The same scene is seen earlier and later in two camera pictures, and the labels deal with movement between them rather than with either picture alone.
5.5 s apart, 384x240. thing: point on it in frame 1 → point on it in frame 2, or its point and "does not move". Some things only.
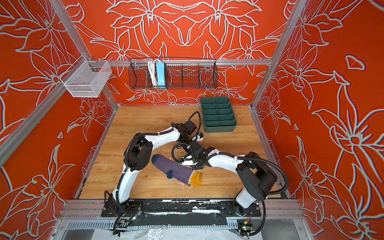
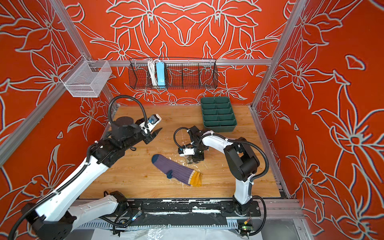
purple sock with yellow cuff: [177, 171] does not move
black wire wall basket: [180, 73] does not move
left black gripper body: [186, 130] → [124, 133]
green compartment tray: [218, 114] does not move
